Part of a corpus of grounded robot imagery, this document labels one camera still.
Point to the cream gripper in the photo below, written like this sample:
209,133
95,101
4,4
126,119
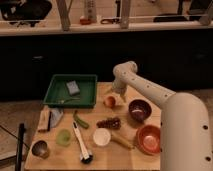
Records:
119,90

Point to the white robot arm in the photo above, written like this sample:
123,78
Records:
185,143

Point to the white plastic cup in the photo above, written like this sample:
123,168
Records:
101,137

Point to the green plastic cup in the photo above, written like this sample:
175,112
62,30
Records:
63,137

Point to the metal cup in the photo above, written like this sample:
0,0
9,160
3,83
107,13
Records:
40,149

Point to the dark purple bowl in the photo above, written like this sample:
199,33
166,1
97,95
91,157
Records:
139,110

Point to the bunch of red grapes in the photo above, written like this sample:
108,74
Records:
109,123

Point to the grey sponge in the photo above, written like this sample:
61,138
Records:
72,87

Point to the yellow banana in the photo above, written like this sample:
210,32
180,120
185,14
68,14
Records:
119,139

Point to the green fork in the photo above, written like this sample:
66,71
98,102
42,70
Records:
67,100

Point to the green cucumber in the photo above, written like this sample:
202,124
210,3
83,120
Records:
81,122

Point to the green plastic tray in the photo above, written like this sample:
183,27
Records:
57,90

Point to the red bowl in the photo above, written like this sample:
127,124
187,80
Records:
147,139

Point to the white black brush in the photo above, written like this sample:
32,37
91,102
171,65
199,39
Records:
86,157

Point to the wooden block with knife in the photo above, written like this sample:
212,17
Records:
44,121

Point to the black pole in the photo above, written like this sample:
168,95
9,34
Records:
20,143

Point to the black office chair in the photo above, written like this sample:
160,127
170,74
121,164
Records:
30,12

